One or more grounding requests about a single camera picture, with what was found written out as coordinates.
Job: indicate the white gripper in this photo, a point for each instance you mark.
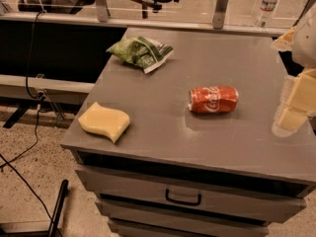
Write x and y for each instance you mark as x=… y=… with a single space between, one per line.
x=306 y=41

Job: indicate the red coke can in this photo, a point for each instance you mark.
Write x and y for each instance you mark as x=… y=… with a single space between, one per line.
x=213 y=99

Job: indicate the clear plastic water bottle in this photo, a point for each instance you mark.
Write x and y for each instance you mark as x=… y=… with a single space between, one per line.
x=267 y=8

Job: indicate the grey drawer cabinet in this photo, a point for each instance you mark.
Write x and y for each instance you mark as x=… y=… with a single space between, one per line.
x=248 y=177

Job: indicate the green chip bag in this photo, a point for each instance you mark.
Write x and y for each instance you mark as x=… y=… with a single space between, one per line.
x=145 y=53

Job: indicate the yellow sponge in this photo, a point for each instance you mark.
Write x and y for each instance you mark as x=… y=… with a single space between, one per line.
x=110 y=123

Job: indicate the black drawer handle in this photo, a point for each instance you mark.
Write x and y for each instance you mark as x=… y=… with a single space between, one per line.
x=182 y=199

